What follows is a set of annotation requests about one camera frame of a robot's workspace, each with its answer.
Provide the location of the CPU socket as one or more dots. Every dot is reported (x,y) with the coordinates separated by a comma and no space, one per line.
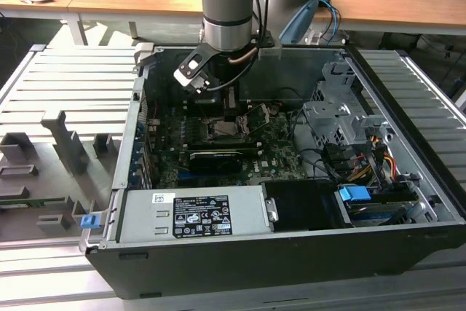
(208,135)

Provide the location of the black RAM slot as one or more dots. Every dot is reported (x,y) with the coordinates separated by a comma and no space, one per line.
(218,143)

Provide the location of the blue expansion slot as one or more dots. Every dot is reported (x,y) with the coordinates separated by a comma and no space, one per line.
(183,175)

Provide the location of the pale blue teach pendant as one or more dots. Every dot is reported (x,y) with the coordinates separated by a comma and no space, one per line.
(298,19)

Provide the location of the black graphics card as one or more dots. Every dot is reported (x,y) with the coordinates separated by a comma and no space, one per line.
(215,162)

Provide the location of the green motherboard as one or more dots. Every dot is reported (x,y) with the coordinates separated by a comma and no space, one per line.
(276,158)

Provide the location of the silver metal disk bay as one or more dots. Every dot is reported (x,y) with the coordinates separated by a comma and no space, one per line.
(324,121)

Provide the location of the black plastic shroud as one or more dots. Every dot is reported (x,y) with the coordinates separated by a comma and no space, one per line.
(302,205)

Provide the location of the silver power supply unit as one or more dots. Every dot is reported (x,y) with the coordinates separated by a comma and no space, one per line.
(145,216)

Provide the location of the grey parts rack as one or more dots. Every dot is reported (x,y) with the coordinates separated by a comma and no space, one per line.
(65,143)

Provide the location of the hard disk in blue carrier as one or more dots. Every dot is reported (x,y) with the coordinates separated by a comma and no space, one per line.
(353,193)

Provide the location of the blue plastic latch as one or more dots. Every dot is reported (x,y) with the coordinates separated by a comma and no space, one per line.
(89,222)

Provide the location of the black PC case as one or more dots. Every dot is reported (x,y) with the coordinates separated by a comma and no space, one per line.
(255,274)

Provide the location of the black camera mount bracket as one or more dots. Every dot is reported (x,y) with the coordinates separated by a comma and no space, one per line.
(199,56)

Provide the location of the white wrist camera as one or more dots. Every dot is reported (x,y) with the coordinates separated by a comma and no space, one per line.
(182,77)

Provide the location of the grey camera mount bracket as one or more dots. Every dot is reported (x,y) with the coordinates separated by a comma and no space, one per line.
(271,52)

